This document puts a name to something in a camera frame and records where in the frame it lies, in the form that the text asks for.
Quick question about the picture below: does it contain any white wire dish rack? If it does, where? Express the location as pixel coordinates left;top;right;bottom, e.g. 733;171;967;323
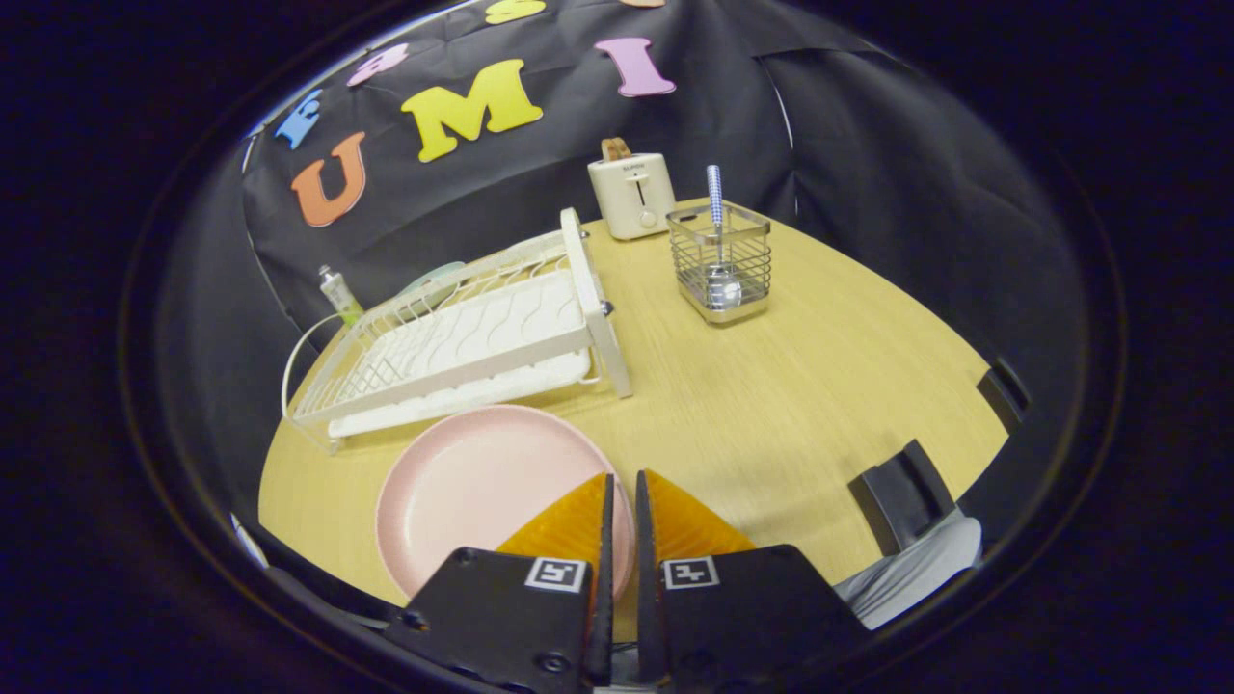
282;207;634;454

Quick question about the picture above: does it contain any metal spoon with blue handle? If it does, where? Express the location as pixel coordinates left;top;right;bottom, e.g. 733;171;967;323
704;164;743;311

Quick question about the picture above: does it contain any pale green plate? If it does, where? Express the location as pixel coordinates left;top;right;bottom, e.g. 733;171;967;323
398;260;467;302

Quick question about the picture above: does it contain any clear bottle with green liquid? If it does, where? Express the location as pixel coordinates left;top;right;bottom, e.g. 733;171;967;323
318;265;365;327

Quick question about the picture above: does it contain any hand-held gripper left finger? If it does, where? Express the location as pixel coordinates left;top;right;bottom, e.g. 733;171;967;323
386;472;616;694

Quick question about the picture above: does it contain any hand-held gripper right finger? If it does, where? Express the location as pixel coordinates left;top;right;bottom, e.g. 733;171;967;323
634;469;873;691

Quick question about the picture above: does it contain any pink plate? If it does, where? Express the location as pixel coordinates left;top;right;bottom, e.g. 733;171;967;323
375;405;637;601

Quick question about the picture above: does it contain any person's grey clothing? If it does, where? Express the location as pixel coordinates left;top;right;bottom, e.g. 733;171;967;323
833;514;984;630

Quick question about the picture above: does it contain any cream toaster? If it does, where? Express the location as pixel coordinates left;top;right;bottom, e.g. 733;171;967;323
588;152;678;241

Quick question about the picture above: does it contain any black backdrop cloth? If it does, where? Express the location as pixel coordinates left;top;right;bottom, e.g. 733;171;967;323
183;0;1095;541

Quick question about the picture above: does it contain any black table clamp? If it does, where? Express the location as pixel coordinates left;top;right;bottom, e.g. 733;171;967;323
848;439;957;557
977;357;1031;435

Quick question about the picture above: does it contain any metal wire basket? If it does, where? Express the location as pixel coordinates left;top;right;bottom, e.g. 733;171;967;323
666;200;772;325

